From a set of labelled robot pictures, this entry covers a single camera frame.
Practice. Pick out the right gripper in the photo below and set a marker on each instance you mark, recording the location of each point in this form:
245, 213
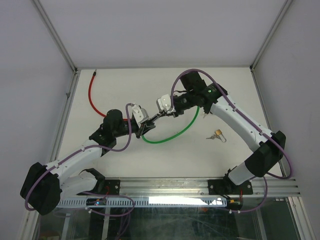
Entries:
176, 113

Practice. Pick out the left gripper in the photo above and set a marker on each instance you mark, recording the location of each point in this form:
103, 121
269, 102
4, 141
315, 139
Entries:
143, 128

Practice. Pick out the green cable lock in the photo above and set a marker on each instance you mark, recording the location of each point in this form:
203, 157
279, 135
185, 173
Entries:
154, 142

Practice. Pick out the small brass padlock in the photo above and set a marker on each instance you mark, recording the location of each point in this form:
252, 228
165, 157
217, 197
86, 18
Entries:
219, 135

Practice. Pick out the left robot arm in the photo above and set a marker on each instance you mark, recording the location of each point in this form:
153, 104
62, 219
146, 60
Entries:
45, 185

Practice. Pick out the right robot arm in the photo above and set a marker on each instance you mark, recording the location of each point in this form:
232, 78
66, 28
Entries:
267, 147

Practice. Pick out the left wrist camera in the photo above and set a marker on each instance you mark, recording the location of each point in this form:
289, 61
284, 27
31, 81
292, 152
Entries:
140, 114

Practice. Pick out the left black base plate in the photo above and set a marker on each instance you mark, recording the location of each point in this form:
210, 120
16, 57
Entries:
106, 187

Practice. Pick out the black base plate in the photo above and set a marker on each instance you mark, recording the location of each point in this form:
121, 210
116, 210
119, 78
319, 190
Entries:
106, 187
223, 186

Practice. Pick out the red cable lock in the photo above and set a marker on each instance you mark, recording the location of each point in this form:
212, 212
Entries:
90, 94

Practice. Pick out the white slotted cable duct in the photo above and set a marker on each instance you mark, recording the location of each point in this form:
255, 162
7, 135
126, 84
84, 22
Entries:
142, 202

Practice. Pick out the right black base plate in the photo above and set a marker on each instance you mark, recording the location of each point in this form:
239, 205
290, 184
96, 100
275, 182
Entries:
223, 186

